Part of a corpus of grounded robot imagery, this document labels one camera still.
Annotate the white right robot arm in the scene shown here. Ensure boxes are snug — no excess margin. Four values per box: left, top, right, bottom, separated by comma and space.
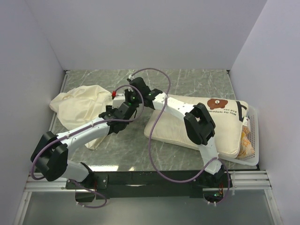
127, 76, 224, 187

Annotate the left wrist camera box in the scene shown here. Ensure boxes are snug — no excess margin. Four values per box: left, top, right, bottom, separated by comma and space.
112, 90, 125, 108

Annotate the cream satin pillowcase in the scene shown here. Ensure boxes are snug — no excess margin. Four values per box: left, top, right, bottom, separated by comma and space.
49, 84, 118, 150

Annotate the white plastic basket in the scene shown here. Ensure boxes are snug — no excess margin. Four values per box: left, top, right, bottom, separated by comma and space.
235, 105, 259, 166

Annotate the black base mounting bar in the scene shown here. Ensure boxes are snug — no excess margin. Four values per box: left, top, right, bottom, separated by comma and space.
65, 171, 235, 202

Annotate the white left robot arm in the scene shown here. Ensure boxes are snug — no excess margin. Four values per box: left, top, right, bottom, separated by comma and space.
30, 97, 145, 188

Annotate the cream pillow with bear print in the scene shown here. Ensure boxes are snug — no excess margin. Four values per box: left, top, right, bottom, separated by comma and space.
144, 94, 248, 158

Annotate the aluminium frame rail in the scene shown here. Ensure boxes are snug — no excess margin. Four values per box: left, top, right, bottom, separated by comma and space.
24, 70, 71, 192

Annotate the orange patterned cloth in basket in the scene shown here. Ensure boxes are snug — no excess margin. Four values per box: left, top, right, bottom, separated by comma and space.
237, 126, 255, 158

